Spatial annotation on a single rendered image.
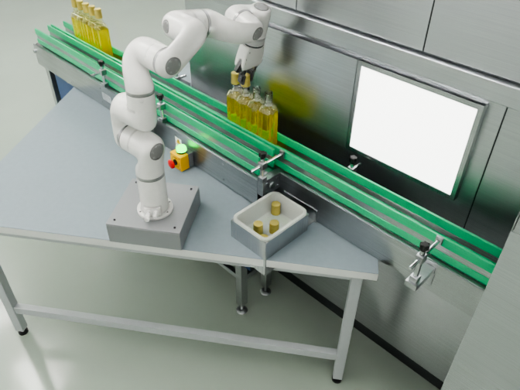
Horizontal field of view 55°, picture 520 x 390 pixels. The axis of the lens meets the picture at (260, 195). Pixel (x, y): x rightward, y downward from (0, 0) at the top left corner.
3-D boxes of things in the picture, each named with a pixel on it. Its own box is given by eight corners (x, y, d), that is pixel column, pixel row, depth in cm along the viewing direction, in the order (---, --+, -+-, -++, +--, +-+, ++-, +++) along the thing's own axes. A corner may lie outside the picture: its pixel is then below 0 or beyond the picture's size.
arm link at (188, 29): (188, 57, 161) (218, 73, 153) (131, 65, 148) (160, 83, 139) (192, 5, 153) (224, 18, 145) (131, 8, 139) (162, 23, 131)
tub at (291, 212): (308, 229, 182) (309, 210, 177) (265, 260, 170) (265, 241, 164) (273, 206, 192) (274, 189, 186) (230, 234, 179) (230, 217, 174)
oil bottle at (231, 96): (246, 135, 208) (246, 88, 194) (236, 141, 205) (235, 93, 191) (237, 131, 211) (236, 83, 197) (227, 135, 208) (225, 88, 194)
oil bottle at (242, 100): (255, 141, 205) (256, 94, 191) (245, 146, 201) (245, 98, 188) (246, 135, 208) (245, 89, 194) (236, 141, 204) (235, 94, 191)
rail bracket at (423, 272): (434, 282, 159) (452, 229, 145) (405, 311, 150) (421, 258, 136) (420, 273, 162) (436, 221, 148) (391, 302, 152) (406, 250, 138)
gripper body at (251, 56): (257, 29, 179) (251, 56, 187) (236, 36, 173) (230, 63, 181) (271, 40, 176) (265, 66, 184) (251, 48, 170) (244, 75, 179)
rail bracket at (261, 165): (285, 170, 188) (286, 141, 180) (253, 189, 179) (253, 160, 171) (279, 166, 190) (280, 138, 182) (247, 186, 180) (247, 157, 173)
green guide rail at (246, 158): (261, 174, 186) (261, 156, 181) (258, 176, 185) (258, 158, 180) (39, 42, 281) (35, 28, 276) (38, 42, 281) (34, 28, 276)
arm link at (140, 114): (137, 100, 144) (101, 83, 152) (145, 169, 159) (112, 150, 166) (162, 90, 150) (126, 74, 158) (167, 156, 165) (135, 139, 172)
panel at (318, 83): (457, 196, 162) (489, 103, 140) (453, 201, 160) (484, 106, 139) (260, 100, 211) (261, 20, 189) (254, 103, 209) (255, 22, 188)
